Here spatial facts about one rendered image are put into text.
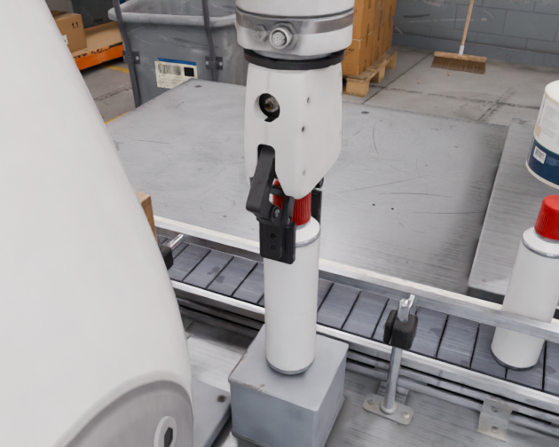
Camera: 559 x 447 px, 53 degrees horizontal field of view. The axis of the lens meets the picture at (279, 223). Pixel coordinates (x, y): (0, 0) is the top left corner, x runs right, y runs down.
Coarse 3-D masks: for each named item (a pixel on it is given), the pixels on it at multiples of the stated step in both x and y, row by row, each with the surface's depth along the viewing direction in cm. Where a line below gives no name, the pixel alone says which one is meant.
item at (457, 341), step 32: (192, 256) 81; (224, 256) 81; (224, 288) 75; (256, 288) 75; (320, 288) 75; (352, 288) 75; (320, 320) 70; (352, 320) 70; (384, 320) 70; (448, 320) 70; (416, 352) 65; (448, 352) 65; (480, 352) 65; (544, 352) 66; (544, 384) 61
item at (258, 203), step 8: (264, 152) 41; (272, 152) 41; (264, 160) 41; (272, 160) 41; (256, 168) 41; (264, 168) 41; (272, 168) 41; (256, 176) 41; (264, 176) 41; (272, 176) 42; (256, 184) 41; (264, 184) 41; (256, 192) 41; (264, 192) 41; (248, 200) 41; (256, 200) 41; (264, 200) 41; (248, 208) 41; (256, 208) 41; (264, 208) 41; (264, 216) 42
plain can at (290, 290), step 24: (312, 240) 48; (264, 264) 51; (288, 264) 49; (312, 264) 50; (264, 288) 53; (288, 288) 50; (312, 288) 51; (264, 312) 55; (288, 312) 52; (312, 312) 53; (288, 336) 53; (312, 336) 55; (288, 360) 55; (312, 360) 57
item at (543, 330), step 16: (160, 224) 73; (192, 240) 72; (208, 240) 71; (224, 240) 70; (240, 256) 70; (256, 256) 68; (320, 272) 65; (336, 272) 65; (352, 272) 65; (368, 288) 64; (384, 288) 63; (400, 288) 62; (416, 288) 62; (416, 304) 62; (432, 304) 61; (448, 304) 60; (464, 304) 60; (480, 320) 60; (496, 320) 59; (512, 320) 58; (528, 320) 58; (544, 336) 57
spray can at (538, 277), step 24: (552, 216) 53; (528, 240) 56; (552, 240) 55; (528, 264) 56; (552, 264) 55; (528, 288) 57; (552, 288) 56; (528, 312) 58; (552, 312) 59; (504, 336) 62; (528, 336) 60; (504, 360) 63; (528, 360) 62
